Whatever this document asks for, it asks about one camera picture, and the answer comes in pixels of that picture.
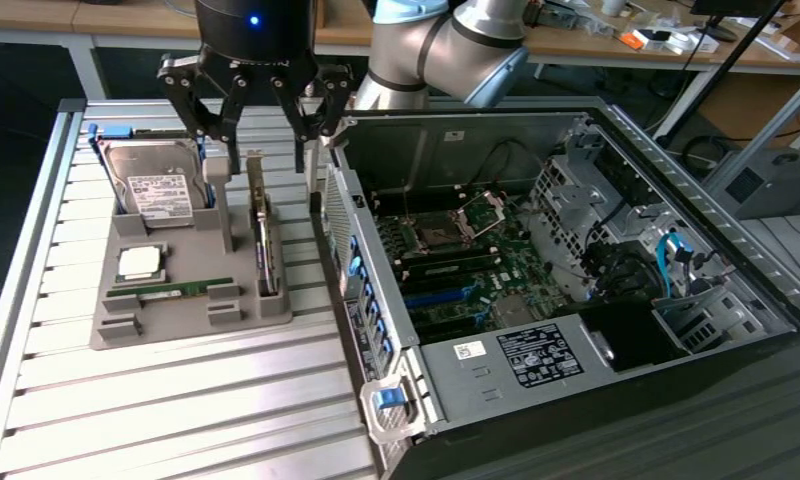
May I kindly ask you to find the black expansion slot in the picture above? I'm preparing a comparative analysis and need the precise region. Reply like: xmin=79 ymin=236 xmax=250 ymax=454
xmin=412 ymin=314 xmax=488 ymax=337

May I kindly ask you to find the aluminium profile frame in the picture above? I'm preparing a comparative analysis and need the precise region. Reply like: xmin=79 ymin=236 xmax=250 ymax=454
xmin=738 ymin=83 xmax=800 ymax=166

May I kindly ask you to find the graphics card with metal bracket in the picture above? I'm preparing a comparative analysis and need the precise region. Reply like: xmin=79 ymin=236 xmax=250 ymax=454
xmin=243 ymin=148 xmax=287 ymax=297

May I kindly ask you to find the perforated metal drive cage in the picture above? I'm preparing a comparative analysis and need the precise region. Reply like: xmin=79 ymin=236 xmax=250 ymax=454
xmin=529 ymin=152 xmax=641 ymax=261

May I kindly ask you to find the blue expansion slot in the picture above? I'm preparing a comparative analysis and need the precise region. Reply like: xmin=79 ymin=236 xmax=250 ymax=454
xmin=402 ymin=284 xmax=478 ymax=309

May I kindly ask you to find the black RAM slot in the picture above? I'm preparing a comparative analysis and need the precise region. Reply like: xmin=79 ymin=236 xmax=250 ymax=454
xmin=392 ymin=248 xmax=494 ymax=266

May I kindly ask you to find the silver hard disk drive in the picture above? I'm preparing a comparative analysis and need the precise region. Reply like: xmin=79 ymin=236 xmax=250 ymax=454
xmin=98 ymin=138 xmax=213 ymax=229

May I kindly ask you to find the open black PC case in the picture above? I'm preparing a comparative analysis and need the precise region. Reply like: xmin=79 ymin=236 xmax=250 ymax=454
xmin=303 ymin=94 xmax=800 ymax=480

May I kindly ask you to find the flat white box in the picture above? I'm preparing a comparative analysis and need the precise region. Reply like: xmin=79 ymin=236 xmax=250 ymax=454
xmin=662 ymin=32 xmax=721 ymax=56

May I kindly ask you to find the silver CPU chip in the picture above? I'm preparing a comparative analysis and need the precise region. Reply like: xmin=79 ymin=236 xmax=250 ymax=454
xmin=115 ymin=247 xmax=165 ymax=281

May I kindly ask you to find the green RAM stick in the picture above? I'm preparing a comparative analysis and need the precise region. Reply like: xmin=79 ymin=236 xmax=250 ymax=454
xmin=105 ymin=277 xmax=234 ymax=301

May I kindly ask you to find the blue disk wire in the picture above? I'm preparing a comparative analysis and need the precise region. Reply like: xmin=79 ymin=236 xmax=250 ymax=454
xmin=656 ymin=227 xmax=692 ymax=301

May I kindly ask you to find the blue case latch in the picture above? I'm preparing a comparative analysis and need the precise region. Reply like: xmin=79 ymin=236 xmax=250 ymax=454
xmin=369 ymin=387 xmax=405 ymax=409

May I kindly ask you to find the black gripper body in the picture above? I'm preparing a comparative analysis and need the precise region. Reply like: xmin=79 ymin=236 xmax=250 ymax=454
xmin=194 ymin=0 xmax=318 ymax=76

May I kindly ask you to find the cluttered wooden desk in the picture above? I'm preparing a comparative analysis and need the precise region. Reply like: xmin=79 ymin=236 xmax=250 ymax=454
xmin=525 ymin=0 xmax=800 ymax=141

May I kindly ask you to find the black looped wire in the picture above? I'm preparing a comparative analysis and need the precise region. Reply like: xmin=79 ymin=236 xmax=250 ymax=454
xmin=472 ymin=138 xmax=541 ymax=194

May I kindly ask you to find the grey computer tower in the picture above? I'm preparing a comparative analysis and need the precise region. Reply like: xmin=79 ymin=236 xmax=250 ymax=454
xmin=702 ymin=147 xmax=800 ymax=221

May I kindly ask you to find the grey power supply unit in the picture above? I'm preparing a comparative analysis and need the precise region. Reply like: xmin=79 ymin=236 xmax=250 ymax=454
xmin=417 ymin=313 xmax=618 ymax=426

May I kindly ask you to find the open socket cover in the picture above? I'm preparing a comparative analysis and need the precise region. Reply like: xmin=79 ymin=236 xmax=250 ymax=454
xmin=456 ymin=192 xmax=508 ymax=236

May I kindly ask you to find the black labelled RAM stick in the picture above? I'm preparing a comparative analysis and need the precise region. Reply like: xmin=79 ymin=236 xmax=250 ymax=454
xmin=398 ymin=259 xmax=502 ymax=282

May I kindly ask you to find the CPU socket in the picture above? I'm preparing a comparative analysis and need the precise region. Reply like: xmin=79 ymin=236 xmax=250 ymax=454
xmin=405 ymin=212 xmax=472 ymax=251

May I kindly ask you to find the green motherboard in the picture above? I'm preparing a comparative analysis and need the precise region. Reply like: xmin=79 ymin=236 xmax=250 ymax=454
xmin=372 ymin=184 xmax=574 ymax=346

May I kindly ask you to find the wooden desk with grey legs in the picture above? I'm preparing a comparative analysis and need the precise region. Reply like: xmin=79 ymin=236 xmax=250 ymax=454
xmin=0 ymin=0 xmax=374 ymax=99

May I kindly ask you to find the black monitor stand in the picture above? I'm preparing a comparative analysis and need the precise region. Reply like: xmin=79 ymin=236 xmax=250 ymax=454
xmin=689 ymin=0 xmax=741 ymax=44

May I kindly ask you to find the grey parts rack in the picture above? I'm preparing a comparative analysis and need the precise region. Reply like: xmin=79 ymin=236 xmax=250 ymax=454
xmin=89 ymin=157 xmax=294 ymax=351

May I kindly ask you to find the metal disk bay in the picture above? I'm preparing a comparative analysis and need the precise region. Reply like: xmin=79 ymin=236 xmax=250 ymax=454
xmin=649 ymin=284 xmax=799 ymax=356

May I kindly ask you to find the black slanted tripod pole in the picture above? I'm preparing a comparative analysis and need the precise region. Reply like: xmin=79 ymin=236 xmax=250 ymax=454
xmin=650 ymin=0 xmax=796 ymax=147

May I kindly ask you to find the coiled black cable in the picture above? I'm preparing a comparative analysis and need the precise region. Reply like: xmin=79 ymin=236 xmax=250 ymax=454
xmin=678 ymin=134 xmax=732 ymax=174

